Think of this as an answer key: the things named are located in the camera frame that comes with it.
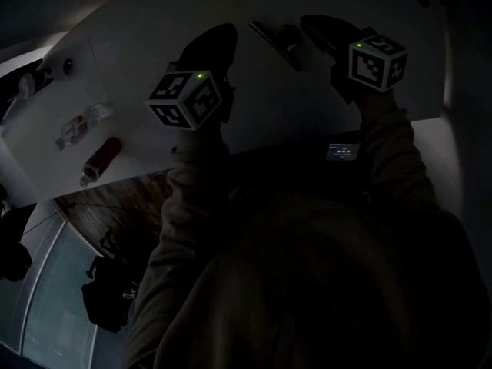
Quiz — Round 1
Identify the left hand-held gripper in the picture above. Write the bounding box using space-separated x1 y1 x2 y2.
145 22 239 131

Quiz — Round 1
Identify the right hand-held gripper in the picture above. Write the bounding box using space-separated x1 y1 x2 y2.
299 13 409 105

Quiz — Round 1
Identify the dark metal object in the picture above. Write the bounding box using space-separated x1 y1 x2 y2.
249 20 305 73

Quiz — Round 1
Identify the person's right forearm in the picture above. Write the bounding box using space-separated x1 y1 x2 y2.
355 88 437 211

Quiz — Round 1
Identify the person's left forearm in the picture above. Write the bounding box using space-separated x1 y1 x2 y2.
126 123 234 364

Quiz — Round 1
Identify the small lit screen device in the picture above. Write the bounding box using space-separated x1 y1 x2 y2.
325 142 362 163

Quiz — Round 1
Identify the red drink bottle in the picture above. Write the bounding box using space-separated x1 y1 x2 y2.
78 136 125 188

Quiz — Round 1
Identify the clear plastic bottle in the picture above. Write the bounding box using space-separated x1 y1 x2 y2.
53 101 115 154

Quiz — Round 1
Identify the white round cap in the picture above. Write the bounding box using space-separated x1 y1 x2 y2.
18 72 36 100

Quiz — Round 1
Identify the black bag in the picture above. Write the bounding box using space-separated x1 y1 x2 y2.
80 254 140 334

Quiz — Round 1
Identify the person's dark jacket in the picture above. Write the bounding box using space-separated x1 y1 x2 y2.
151 190 492 369

